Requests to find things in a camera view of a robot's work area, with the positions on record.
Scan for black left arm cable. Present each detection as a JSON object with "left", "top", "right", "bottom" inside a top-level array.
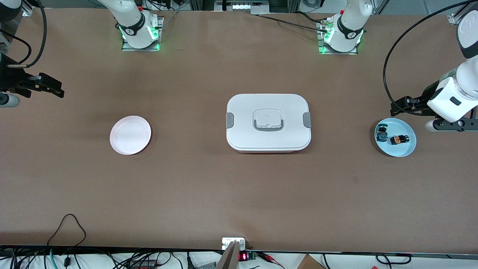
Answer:
[{"left": 382, "top": 0, "right": 478, "bottom": 117}]

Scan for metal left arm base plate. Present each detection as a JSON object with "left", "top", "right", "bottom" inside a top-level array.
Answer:
[{"left": 317, "top": 21, "right": 358, "bottom": 55}]

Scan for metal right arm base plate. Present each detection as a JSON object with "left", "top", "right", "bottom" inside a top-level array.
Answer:
[{"left": 121, "top": 16, "right": 164, "bottom": 52}]

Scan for black cable to arm base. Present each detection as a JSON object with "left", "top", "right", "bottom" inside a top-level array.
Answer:
[{"left": 257, "top": 13, "right": 330, "bottom": 33}]

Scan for light blue round plate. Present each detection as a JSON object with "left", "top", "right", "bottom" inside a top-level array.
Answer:
[{"left": 374, "top": 118, "right": 417, "bottom": 157}]

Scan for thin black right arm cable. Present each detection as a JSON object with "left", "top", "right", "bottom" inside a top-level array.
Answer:
[{"left": 0, "top": 31, "right": 32, "bottom": 65}]

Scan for pink round plate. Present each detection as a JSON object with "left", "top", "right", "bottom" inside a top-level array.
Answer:
[{"left": 109, "top": 115, "right": 152, "bottom": 155}]

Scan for brown cardboard piece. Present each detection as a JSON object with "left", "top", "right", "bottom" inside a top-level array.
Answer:
[{"left": 297, "top": 254, "right": 326, "bottom": 269}]

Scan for grey metal beam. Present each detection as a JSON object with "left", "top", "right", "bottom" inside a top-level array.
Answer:
[{"left": 215, "top": 240, "right": 241, "bottom": 269}]

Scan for red clip lead wires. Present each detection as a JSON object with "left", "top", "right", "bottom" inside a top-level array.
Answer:
[{"left": 261, "top": 252, "right": 285, "bottom": 269}]

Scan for white socket box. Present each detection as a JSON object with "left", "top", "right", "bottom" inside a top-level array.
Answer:
[{"left": 222, "top": 238, "right": 246, "bottom": 250}]

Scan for black looped table cable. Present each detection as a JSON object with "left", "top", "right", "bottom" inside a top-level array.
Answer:
[{"left": 47, "top": 213, "right": 87, "bottom": 248}]

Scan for white lunch box grey handle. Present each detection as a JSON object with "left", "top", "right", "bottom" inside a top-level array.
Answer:
[{"left": 226, "top": 93, "right": 312, "bottom": 154}]

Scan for black cable loop below table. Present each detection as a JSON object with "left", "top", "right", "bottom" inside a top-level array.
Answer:
[{"left": 375, "top": 253, "right": 412, "bottom": 265}]

